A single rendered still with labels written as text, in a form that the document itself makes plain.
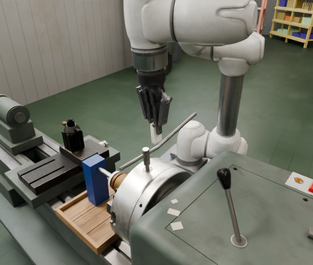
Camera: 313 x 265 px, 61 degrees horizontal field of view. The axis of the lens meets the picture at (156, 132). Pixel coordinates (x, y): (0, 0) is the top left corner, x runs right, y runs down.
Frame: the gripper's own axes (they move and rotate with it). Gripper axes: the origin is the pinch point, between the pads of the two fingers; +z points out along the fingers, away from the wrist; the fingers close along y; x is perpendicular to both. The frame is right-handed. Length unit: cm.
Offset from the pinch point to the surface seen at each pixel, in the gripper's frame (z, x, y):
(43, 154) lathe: 54, 13, 97
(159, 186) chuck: 14.1, 5.7, -6.3
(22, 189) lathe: 43, 34, 61
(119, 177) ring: 25.4, 6.2, 17.1
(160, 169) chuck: 14.0, 0.2, -1.0
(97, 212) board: 48, 14, 29
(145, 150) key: 5.2, 4.0, 1.1
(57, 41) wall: 65, -139, 425
